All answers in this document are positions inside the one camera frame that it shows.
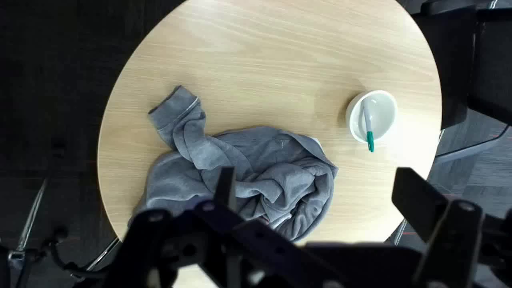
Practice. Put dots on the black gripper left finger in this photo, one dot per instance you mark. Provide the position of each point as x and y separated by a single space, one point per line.
176 245

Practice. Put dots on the black mesh office chair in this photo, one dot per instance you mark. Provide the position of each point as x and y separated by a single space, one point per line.
453 53

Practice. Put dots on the chrome table base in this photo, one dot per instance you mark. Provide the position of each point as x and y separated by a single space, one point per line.
104 256

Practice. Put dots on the white bowl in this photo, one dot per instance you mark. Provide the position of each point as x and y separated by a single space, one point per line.
384 109

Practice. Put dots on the green capped marker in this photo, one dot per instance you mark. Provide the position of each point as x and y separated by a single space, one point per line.
369 143

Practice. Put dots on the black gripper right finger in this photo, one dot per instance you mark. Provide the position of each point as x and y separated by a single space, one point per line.
453 240

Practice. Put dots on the grey sweater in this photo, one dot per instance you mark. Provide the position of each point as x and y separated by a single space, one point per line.
265 160

